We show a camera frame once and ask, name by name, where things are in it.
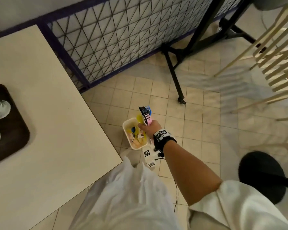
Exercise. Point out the cream wooden slatted chair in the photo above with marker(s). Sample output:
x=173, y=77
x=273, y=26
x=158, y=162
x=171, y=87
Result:
x=266, y=101

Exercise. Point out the white tissue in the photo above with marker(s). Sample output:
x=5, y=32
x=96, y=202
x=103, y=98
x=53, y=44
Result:
x=139, y=138

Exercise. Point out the person's right forearm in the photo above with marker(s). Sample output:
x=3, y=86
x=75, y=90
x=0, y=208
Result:
x=189, y=170

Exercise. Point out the white table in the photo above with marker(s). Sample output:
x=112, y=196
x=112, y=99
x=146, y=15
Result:
x=50, y=117

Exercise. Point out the black round stool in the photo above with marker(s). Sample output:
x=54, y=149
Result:
x=259, y=170

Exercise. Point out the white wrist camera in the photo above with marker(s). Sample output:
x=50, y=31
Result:
x=150, y=156

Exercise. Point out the cream plastic bin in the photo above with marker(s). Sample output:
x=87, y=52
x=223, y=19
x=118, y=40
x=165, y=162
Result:
x=129, y=123

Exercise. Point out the black plastic spoon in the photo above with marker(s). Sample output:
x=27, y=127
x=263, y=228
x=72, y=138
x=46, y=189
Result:
x=142, y=109

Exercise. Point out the dark brown tray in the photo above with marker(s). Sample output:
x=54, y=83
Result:
x=14, y=141

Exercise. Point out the person's white clothing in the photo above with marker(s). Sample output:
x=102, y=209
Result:
x=134, y=201

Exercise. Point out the black marker wristband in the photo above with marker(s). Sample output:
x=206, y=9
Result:
x=164, y=138

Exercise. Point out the pink plastic fork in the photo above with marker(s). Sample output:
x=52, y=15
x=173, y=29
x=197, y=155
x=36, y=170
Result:
x=148, y=120

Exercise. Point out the person's right hand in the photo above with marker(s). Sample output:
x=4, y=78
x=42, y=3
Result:
x=151, y=129

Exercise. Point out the black metal stand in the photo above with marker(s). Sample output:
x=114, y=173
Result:
x=175, y=76

